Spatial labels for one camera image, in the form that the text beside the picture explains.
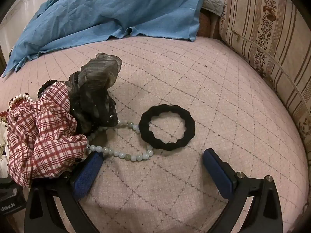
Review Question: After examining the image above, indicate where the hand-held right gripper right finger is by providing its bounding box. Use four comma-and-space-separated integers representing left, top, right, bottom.
203, 149, 283, 233

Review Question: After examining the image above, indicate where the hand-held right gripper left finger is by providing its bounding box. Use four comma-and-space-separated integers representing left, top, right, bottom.
24, 151, 104, 233

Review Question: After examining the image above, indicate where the pale bead bracelet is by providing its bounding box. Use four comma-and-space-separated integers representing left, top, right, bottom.
85, 119, 154, 162

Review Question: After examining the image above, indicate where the red plaid scrunchie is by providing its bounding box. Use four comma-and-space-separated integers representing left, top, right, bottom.
6, 81, 88, 188

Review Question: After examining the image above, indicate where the black wavy hair tie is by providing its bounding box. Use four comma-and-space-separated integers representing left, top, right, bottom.
140, 105, 196, 151

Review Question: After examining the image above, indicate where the black sheer scrunchie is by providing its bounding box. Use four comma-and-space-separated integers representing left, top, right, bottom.
69, 53, 122, 135

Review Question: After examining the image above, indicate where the white pearl necklace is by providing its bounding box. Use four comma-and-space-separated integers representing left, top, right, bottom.
8, 93, 33, 110

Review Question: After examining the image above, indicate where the white scrunchie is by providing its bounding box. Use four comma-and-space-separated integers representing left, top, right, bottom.
0, 121, 10, 179

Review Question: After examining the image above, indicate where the striped floral cushion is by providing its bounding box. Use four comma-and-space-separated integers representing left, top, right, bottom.
219, 0, 311, 161

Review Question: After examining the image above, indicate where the pink sofa armrest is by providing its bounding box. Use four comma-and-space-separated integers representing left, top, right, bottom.
197, 0, 234, 39

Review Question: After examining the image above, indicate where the blue cloth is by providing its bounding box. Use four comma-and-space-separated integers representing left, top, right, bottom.
2, 0, 206, 78

